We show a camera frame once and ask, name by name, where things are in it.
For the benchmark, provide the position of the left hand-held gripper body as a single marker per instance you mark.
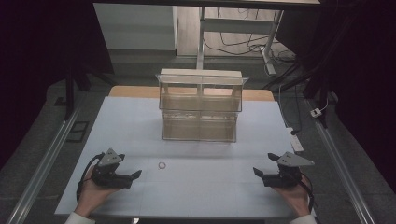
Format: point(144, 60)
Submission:
point(107, 177)

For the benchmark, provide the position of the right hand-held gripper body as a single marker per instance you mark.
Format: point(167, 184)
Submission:
point(286, 180)

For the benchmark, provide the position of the person's right hand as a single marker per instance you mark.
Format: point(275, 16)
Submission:
point(295, 197)

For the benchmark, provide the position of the person's left hand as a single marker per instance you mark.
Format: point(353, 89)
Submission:
point(90, 194)

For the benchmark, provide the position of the white power strip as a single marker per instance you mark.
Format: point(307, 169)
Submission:
point(295, 143)

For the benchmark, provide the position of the small white adapter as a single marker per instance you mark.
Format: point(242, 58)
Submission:
point(316, 112)

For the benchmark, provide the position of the white table mat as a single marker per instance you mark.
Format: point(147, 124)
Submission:
point(199, 193)

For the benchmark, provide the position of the clear plastic drawer cabinet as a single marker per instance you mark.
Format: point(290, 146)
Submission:
point(199, 124)

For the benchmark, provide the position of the black tripod stand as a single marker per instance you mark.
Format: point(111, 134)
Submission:
point(69, 99)
point(317, 87)

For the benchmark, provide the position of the black curtain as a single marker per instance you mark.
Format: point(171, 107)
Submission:
point(31, 62)
point(367, 77)

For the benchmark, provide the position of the metal floor rail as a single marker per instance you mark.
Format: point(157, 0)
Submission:
point(337, 161)
point(43, 161)

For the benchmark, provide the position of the white desk frame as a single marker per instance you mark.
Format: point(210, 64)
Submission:
point(236, 26)

